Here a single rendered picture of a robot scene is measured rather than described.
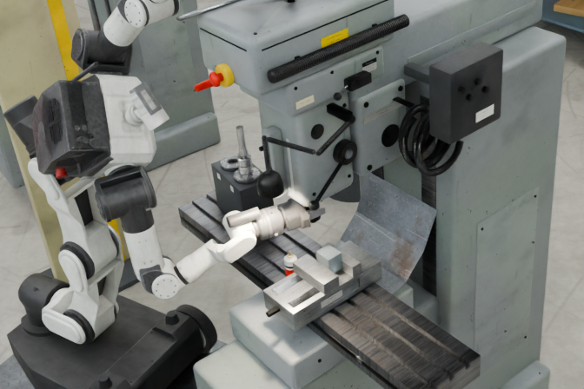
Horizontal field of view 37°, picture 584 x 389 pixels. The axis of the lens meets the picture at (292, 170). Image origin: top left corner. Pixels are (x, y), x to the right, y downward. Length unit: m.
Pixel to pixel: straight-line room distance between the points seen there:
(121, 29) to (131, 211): 0.49
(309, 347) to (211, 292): 1.68
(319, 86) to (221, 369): 1.01
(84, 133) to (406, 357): 1.07
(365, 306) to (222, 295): 1.69
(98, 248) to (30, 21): 1.30
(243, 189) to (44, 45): 1.38
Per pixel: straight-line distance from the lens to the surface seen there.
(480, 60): 2.28
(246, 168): 2.88
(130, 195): 2.38
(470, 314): 3.03
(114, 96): 2.45
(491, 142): 2.69
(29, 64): 3.90
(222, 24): 2.18
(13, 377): 3.53
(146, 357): 3.14
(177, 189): 5.06
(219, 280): 4.33
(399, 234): 2.85
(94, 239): 2.87
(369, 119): 2.42
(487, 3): 2.66
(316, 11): 2.18
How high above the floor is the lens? 2.71
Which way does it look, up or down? 32 degrees down
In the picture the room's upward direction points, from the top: 6 degrees counter-clockwise
